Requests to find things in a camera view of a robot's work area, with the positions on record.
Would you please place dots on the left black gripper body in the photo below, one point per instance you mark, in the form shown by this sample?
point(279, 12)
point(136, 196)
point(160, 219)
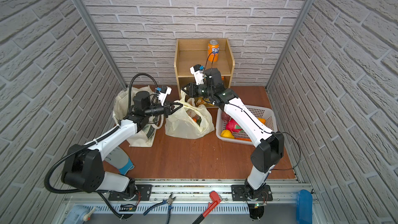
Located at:
point(168, 109)

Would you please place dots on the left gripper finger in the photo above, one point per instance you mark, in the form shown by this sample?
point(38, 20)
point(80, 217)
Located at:
point(175, 105)
point(170, 112)

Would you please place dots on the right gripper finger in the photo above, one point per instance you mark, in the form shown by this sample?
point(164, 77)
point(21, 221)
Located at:
point(192, 93)
point(190, 87)

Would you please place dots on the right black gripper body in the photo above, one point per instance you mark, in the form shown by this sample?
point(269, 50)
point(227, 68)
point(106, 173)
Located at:
point(205, 92)

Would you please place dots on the cream plastic grocery bag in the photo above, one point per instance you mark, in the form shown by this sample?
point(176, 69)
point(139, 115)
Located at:
point(181, 124)

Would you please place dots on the orange carrot toy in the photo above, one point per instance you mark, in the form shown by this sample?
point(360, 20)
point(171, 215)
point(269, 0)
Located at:
point(197, 119)

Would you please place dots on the yellow chips bag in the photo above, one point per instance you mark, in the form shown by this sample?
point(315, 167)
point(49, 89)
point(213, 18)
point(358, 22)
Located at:
point(202, 101)

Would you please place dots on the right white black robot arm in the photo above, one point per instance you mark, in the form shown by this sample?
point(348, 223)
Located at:
point(269, 145)

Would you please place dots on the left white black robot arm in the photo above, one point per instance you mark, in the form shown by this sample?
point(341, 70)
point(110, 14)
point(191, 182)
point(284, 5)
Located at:
point(83, 168)

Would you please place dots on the wooden shelf unit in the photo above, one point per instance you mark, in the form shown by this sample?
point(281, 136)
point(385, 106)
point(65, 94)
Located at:
point(191, 52)

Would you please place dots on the dark red round fruit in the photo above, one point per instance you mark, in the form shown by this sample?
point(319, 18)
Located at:
point(225, 117)

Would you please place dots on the orange Fanta can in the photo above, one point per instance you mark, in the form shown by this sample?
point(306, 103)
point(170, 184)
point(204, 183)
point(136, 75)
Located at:
point(213, 50)

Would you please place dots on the pink dragon fruit toy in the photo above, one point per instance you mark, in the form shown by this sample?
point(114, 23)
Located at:
point(233, 126)

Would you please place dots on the white plastic basket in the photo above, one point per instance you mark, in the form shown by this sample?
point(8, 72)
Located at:
point(259, 112)

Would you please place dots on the yellow lemon toy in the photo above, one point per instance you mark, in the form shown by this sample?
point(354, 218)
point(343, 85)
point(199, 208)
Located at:
point(227, 134)

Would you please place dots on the grey blue work glove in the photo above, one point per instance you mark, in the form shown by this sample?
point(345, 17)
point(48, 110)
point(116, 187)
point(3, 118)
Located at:
point(120, 160)

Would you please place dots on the red black clamp tool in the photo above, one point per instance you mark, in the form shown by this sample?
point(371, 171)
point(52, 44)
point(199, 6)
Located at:
point(216, 200)

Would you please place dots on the blue plastic container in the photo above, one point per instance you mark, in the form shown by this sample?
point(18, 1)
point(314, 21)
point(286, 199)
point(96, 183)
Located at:
point(304, 207)

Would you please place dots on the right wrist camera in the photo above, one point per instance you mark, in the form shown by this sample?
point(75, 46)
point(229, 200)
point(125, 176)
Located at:
point(198, 72)

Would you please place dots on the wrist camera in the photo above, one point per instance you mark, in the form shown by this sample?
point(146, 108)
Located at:
point(198, 72)
point(162, 93)

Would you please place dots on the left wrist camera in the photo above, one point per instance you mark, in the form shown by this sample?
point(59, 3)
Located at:
point(162, 93)

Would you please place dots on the aluminium mounting rail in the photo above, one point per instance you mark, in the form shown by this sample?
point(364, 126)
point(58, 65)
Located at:
point(193, 196)

